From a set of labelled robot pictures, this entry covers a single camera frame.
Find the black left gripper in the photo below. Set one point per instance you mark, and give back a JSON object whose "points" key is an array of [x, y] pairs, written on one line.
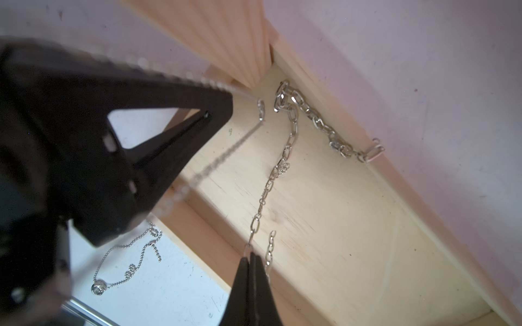
{"points": [[34, 244]]}

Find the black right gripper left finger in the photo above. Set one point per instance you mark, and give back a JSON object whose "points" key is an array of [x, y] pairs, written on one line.
{"points": [[235, 313]]}

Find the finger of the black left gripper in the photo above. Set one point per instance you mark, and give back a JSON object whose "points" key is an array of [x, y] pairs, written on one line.
{"points": [[150, 168], [55, 102]]}

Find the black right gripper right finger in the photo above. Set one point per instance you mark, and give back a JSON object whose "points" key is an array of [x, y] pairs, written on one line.
{"points": [[261, 305]]}

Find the wooden jewelry display stand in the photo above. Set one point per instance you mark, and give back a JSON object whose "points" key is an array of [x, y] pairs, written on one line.
{"points": [[428, 233]]}

